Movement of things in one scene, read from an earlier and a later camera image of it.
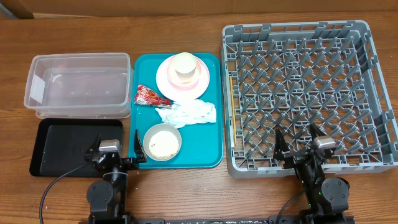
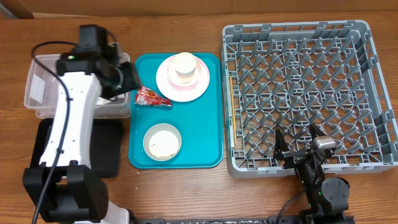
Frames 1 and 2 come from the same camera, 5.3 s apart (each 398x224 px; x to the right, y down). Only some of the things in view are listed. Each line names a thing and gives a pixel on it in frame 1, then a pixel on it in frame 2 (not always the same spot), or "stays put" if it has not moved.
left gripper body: [128, 164] -> [121, 79]
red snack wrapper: [144, 96] stays put
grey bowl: [162, 142] stays put
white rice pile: [163, 144] stays put
